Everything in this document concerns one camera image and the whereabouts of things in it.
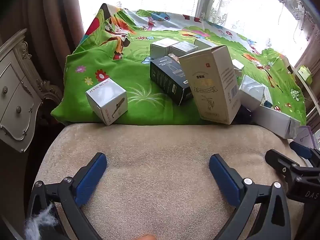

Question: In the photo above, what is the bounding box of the green cartoon printed blanket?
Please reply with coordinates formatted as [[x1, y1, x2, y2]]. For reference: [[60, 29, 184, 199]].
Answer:
[[51, 3, 307, 127]]

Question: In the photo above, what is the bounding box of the white ornate cabinet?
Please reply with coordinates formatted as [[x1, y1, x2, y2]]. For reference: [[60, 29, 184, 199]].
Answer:
[[0, 28, 63, 153]]

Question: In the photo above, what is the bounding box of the beige plush seat cushion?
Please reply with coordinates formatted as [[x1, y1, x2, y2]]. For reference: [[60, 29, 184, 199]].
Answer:
[[25, 124, 308, 240]]

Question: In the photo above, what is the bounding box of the brown curtain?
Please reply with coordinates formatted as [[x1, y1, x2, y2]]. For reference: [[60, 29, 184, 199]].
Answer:
[[294, 27, 320, 70], [0, 0, 84, 63]]

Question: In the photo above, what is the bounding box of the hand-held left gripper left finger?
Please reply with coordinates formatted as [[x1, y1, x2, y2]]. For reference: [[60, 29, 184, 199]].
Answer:
[[26, 152, 108, 240]]

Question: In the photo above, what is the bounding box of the long white box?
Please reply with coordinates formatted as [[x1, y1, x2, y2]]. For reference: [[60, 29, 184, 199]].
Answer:
[[252, 105, 300, 139]]

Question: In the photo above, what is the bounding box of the white and blue box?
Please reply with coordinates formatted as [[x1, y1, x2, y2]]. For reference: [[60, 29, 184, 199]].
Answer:
[[261, 87, 273, 108]]

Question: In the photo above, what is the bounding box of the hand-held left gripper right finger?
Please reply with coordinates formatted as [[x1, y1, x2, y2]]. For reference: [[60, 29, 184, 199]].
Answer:
[[209, 154, 293, 240]]

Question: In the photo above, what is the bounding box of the green tissue box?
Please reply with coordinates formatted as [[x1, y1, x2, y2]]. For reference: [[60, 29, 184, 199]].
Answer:
[[297, 65, 313, 85]]

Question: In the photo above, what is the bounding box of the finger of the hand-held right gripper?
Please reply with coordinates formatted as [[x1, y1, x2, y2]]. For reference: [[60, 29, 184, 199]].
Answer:
[[289, 141, 320, 167], [264, 149, 320, 180]]

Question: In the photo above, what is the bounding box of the tall beige cardboard box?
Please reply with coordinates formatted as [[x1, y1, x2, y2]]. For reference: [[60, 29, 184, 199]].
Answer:
[[178, 44, 242, 125]]

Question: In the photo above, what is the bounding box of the white cube box saxophone print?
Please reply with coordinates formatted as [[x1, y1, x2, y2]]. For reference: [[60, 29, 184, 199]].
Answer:
[[85, 78, 128, 126]]

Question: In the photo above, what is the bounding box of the small white box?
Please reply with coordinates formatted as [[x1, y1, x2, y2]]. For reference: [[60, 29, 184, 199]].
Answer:
[[231, 59, 245, 77]]

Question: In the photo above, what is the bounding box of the black cardboard box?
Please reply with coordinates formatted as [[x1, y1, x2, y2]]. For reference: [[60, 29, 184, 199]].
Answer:
[[149, 56, 194, 105]]

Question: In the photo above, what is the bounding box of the white lace curtain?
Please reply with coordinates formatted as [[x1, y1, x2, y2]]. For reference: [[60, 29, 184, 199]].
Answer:
[[195, 0, 320, 63]]

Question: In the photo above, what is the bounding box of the silver cardboard box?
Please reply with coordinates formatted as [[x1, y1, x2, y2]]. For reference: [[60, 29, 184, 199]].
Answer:
[[239, 75, 267, 110]]

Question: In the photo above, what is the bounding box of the white cardboard box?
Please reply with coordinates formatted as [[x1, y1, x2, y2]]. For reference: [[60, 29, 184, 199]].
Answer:
[[194, 38, 218, 48], [169, 41, 198, 58], [150, 38, 180, 60]]

